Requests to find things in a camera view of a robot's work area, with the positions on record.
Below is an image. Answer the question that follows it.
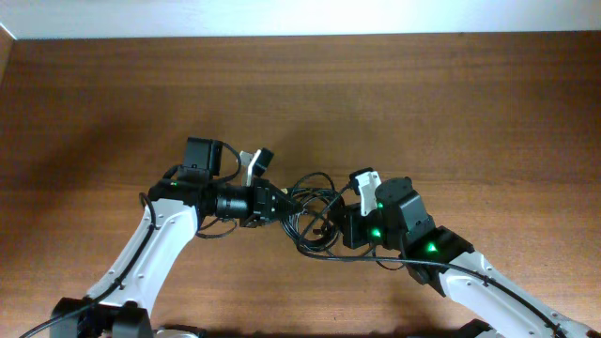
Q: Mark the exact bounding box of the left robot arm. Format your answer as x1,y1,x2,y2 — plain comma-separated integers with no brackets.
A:
50,137,302,337

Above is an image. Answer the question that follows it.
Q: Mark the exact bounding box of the black cable bundle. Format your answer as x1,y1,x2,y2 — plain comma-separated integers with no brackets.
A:
280,171,348,258

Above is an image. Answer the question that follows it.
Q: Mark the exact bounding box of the left camera cable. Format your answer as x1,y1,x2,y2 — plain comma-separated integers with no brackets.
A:
18,140,243,338

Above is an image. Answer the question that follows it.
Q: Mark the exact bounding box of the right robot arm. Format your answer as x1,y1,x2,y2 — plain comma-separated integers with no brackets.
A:
328,172,600,337

